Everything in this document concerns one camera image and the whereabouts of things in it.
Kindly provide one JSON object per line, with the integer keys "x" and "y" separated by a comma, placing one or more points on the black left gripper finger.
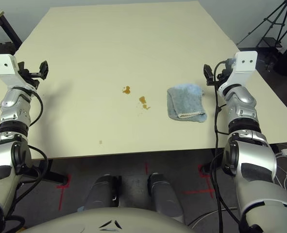
{"x": 43, "y": 70}

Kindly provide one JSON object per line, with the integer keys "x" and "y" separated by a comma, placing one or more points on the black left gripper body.
{"x": 29, "y": 75}

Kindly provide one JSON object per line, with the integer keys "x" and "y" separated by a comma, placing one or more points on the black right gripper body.
{"x": 224, "y": 72}

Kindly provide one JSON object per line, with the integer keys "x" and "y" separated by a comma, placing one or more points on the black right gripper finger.
{"x": 208, "y": 74}

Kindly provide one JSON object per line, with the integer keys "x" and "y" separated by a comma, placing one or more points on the blue grey fluffy rag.
{"x": 184, "y": 102}

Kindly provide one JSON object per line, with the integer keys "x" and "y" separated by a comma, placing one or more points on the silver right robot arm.
{"x": 242, "y": 97}

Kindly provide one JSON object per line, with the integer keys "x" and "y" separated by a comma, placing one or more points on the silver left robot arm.
{"x": 12, "y": 102}

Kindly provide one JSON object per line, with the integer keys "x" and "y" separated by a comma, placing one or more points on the black framed side table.
{"x": 11, "y": 32}

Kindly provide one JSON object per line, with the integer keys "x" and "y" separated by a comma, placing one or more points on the black low rack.
{"x": 269, "y": 42}

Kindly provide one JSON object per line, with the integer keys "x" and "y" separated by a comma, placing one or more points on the black bag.
{"x": 286, "y": 68}

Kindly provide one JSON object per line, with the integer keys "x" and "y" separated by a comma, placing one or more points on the brown liquid spill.
{"x": 142, "y": 99}
{"x": 126, "y": 91}

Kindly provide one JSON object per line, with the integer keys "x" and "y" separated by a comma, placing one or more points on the grey right robot leg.
{"x": 162, "y": 194}

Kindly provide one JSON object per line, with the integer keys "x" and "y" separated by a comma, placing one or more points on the grey robot leg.
{"x": 162, "y": 194}
{"x": 102, "y": 191}

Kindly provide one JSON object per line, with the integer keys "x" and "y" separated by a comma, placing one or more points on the grey left robot leg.
{"x": 102, "y": 191}

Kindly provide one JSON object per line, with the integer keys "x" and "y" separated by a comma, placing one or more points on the pale blue floor scrap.
{"x": 81, "y": 208}

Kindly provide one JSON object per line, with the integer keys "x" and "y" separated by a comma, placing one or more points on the grey robot torso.
{"x": 109, "y": 218}

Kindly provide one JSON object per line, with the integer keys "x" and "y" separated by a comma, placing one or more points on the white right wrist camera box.
{"x": 245, "y": 60}

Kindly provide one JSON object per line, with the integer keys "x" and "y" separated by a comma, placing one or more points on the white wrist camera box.
{"x": 2, "y": 65}
{"x": 245, "y": 60}

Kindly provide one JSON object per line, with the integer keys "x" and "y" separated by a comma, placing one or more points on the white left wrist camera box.
{"x": 2, "y": 65}

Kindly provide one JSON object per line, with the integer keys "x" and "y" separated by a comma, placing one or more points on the black camera tripod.
{"x": 275, "y": 23}

